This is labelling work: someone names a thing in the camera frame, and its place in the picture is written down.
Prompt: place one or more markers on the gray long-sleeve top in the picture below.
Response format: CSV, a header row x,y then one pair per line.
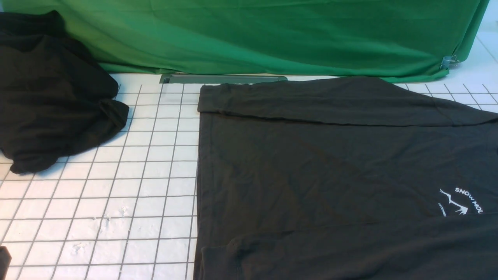
x,y
344,179

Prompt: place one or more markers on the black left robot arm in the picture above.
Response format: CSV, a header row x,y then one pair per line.
x,y
5,260

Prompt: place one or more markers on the gray metal bar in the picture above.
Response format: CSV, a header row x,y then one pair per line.
x,y
218,79

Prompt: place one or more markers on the green backdrop cloth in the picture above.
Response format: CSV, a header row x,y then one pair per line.
x,y
396,40

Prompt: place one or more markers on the pile of black clothes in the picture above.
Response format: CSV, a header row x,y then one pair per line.
x,y
55,99

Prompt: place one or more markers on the silver binder clip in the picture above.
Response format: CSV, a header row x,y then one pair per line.
x,y
449,62

